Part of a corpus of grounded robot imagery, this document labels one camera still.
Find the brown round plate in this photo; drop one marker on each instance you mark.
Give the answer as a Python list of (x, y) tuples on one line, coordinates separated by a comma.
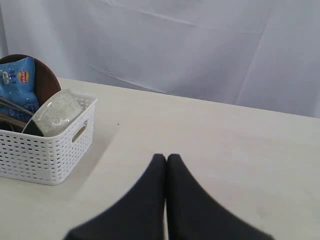
[(46, 83)]

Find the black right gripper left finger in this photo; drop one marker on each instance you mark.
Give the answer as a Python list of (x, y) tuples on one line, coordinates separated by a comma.
[(138, 215)]

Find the silver table knife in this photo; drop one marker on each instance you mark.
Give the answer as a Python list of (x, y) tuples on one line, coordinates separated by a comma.
[(12, 105)]

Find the speckled white bowl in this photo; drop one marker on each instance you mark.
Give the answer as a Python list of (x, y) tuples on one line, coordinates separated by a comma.
[(54, 116)]

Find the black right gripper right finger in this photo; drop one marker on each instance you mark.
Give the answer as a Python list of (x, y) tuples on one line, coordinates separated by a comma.
[(192, 214)]

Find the white perforated plastic basket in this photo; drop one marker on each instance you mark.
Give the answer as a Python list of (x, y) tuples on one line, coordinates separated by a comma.
[(48, 160)]

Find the blue snack bag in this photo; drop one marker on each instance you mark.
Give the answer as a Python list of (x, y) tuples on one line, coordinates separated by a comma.
[(17, 83)]

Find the silver fork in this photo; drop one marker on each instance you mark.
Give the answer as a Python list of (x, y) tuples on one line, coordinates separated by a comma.
[(12, 121)]

